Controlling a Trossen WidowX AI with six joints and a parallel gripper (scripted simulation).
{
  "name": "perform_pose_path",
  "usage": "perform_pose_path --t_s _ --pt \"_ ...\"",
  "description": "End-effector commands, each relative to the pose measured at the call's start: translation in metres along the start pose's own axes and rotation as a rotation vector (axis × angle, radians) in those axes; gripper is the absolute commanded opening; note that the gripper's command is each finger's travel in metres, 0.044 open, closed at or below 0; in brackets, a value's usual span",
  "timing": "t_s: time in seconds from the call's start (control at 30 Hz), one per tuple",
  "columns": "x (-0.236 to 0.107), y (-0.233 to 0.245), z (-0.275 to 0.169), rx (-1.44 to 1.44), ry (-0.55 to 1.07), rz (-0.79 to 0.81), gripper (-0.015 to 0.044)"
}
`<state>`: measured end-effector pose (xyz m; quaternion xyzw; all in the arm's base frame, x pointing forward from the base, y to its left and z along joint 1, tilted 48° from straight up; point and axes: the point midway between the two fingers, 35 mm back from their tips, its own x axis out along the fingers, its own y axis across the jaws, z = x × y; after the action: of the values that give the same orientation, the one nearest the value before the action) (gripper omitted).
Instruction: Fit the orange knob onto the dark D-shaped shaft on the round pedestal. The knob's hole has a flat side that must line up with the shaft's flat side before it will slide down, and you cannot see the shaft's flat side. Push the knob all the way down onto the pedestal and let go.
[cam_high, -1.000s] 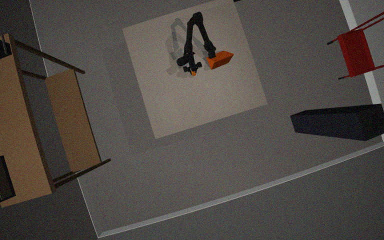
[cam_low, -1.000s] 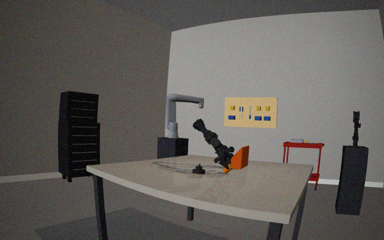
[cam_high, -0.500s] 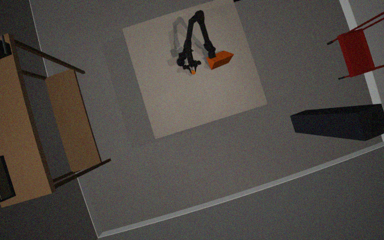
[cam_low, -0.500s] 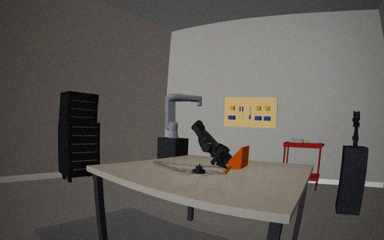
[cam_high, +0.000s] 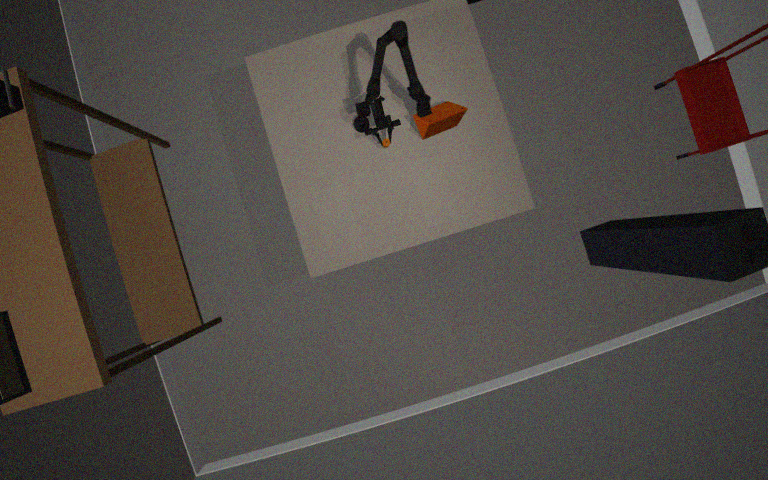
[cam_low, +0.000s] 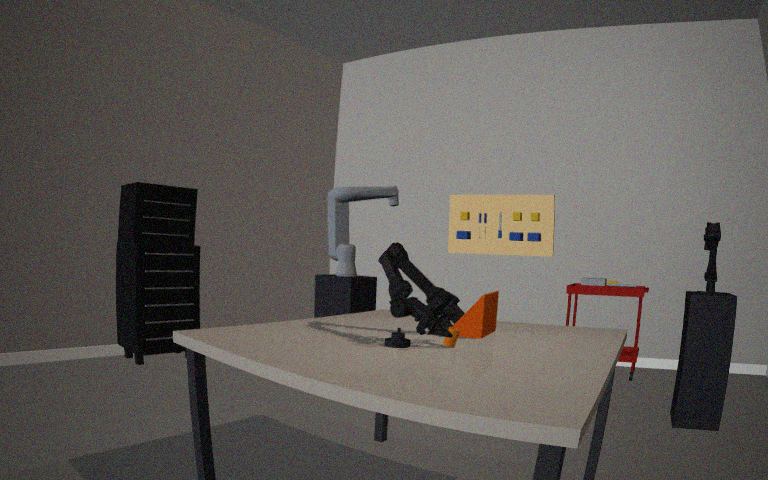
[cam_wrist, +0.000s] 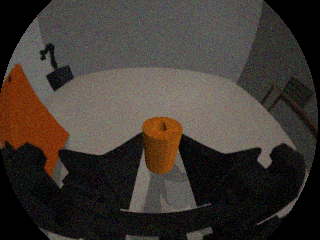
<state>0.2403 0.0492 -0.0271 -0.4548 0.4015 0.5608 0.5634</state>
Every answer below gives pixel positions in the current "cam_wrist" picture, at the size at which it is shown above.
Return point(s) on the orange tapered knob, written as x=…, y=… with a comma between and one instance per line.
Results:
x=161, y=138

